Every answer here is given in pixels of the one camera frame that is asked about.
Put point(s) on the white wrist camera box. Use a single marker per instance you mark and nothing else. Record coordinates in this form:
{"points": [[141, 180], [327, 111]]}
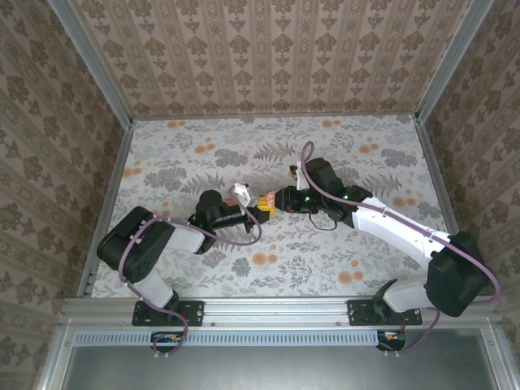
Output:
{"points": [[240, 193], [301, 180]]}

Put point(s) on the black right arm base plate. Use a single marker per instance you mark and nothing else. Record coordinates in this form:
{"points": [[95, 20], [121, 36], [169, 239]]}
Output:
{"points": [[359, 313]]}

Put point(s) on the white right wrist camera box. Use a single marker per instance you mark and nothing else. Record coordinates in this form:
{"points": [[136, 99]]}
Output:
{"points": [[301, 180]]}

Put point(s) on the floral print tablecloth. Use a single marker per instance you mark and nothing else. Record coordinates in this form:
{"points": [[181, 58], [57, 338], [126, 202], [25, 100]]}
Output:
{"points": [[284, 264]]}

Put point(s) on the aluminium side rail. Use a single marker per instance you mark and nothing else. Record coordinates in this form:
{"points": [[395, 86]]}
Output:
{"points": [[109, 183], [440, 183]]}

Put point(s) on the aluminium frame post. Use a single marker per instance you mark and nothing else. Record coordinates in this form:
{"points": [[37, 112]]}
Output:
{"points": [[93, 65], [451, 57]]}

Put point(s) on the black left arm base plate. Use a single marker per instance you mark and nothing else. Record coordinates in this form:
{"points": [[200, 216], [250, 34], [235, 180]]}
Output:
{"points": [[191, 313]]}

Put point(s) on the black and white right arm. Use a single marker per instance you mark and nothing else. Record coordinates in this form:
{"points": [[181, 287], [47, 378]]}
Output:
{"points": [[390, 223]]}

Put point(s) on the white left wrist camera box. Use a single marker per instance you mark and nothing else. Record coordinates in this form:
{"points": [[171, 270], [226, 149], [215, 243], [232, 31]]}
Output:
{"points": [[240, 193]]}

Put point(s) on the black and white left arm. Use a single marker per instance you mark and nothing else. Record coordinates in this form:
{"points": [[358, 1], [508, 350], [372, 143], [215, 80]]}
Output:
{"points": [[134, 243]]}

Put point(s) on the grey metal sheet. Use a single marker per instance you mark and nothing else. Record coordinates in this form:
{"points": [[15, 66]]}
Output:
{"points": [[284, 369]]}

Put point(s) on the aluminium front rail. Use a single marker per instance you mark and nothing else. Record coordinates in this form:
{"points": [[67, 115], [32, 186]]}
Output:
{"points": [[276, 310]]}

